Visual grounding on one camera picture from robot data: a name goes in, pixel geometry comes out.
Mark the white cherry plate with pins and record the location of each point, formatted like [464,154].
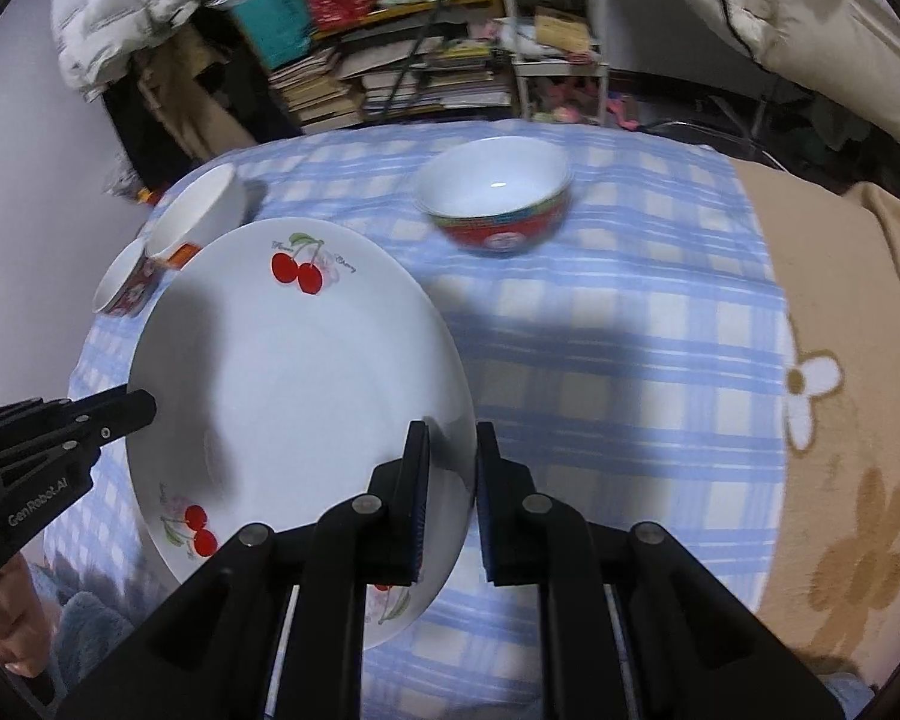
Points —
[286,361]

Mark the white rolling cart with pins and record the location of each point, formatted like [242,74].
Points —
[560,55]

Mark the small red patterned bowl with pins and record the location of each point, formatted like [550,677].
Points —
[498,195]

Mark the beige flower blanket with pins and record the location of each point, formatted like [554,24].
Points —
[833,592]

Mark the green long pole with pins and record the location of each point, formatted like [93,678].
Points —
[409,59]

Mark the teal shopping bag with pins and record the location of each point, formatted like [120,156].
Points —
[278,31]

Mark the stack of books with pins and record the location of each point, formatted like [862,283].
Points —
[316,99]

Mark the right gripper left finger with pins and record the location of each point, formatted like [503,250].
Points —
[273,624]

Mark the person left hand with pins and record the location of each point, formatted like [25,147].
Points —
[25,633]

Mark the large white bowl orange band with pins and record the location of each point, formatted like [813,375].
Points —
[207,209]

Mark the cream office chair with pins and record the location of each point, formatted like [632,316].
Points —
[846,50]

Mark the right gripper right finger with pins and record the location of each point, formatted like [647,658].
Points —
[631,624]

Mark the white bowl red emblem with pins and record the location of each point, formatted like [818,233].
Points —
[128,283]

